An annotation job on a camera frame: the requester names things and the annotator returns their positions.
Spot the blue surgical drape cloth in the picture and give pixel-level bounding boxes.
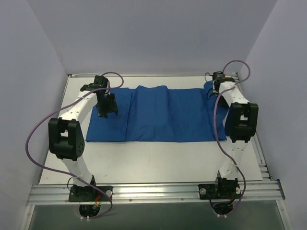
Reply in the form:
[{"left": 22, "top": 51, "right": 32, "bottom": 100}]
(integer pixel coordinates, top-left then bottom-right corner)
[{"left": 86, "top": 81, "right": 227, "bottom": 142}]

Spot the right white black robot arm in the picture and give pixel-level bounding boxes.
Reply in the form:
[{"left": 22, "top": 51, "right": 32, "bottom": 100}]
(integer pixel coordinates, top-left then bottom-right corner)
[{"left": 212, "top": 71, "right": 259, "bottom": 198}]

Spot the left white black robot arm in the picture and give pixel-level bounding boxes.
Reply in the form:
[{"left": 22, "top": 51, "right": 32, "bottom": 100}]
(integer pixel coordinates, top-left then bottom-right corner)
[{"left": 48, "top": 75, "right": 118, "bottom": 201}]

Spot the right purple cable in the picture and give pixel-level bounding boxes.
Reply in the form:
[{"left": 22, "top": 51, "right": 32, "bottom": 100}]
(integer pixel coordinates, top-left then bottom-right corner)
[{"left": 213, "top": 59, "right": 251, "bottom": 215}]

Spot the purple cable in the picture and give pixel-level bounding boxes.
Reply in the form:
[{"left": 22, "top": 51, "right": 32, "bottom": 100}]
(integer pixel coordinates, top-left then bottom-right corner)
[
  {"left": 213, "top": 59, "right": 251, "bottom": 215},
  {"left": 25, "top": 71, "right": 124, "bottom": 218}
]

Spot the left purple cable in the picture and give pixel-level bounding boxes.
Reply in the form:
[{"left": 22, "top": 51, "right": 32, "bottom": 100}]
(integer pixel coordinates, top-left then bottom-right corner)
[{"left": 25, "top": 71, "right": 124, "bottom": 218}]

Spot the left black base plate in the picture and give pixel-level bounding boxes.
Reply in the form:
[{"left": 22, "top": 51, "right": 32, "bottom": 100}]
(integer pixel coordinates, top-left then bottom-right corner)
[{"left": 68, "top": 185, "right": 113, "bottom": 202}]

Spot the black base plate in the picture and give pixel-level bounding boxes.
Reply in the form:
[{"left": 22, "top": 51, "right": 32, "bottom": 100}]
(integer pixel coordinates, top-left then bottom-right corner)
[
  {"left": 198, "top": 184, "right": 241, "bottom": 200},
  {"left": 68, "top": 185, "right": 113, "bottom": 202}
]

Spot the aluminium front rail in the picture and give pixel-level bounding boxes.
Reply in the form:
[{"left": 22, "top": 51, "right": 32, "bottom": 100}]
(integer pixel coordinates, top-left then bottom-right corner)
[{"left": 27, "top": 181, "right": 285, "bottom": 205}]

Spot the aluminium rail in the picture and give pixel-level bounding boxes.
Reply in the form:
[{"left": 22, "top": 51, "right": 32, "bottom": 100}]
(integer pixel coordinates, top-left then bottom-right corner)
[
  {"left": 27, "top": 181, "right": 285, "bottom": 205},
  {"left": 231, "top": 73, "right": 274, "bottom": 180}
]

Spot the aluminium right side rail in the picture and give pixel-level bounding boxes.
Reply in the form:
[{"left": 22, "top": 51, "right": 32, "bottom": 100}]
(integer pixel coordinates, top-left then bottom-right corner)
[{"left": 231, "top": 73, "right": 274, "bottom": 180}]

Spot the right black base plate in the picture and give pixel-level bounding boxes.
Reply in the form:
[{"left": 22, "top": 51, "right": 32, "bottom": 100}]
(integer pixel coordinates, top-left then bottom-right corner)
[{"left": 198, "top": 184, "right": 241, "bottom": 200}]

